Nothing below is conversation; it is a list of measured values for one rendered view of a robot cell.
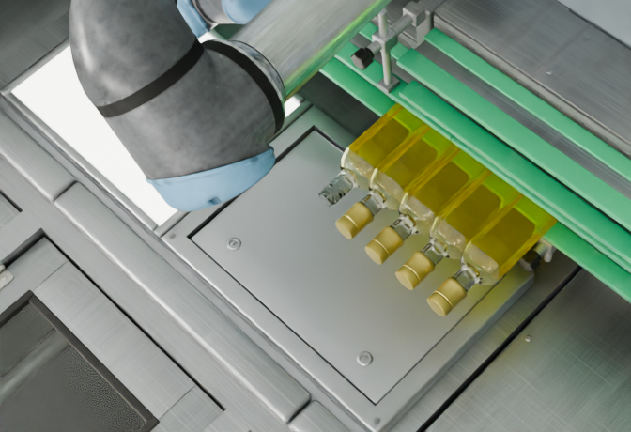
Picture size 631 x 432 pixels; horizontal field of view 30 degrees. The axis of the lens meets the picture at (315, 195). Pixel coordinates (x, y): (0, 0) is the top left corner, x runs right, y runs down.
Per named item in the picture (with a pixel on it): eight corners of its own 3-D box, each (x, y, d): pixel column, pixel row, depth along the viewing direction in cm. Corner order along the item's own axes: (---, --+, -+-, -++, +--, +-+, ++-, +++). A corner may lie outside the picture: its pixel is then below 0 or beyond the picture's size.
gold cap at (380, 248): (386, 234, 167) (364, 254, 166) (384, 222, 164) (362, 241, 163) (404, 249, 166) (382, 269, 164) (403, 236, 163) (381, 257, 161)
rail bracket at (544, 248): (571, 216, 176) (512, 275, 172) (575, 192, 170) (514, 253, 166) (592, 232, 174) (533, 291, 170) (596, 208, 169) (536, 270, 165)
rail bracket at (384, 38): (413, 52, 176) (355, 102, 173) (409, -24, 162) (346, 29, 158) (428, 62, 175) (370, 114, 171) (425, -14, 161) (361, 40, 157)
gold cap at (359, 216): (357, 209, 170) (335, 229, 168) (355, 197, 167) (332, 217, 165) (375, 224, 168) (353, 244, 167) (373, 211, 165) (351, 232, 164)
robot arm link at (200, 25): (206, 45, 152) (180, 44, 159) (268, -5, 155) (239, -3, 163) (172, -6, 149) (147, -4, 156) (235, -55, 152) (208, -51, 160)
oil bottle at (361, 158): (433, 90, 181) (336, 178, 175) (433, 68, 176) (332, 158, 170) (461, 110, 179) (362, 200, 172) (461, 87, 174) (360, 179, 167)
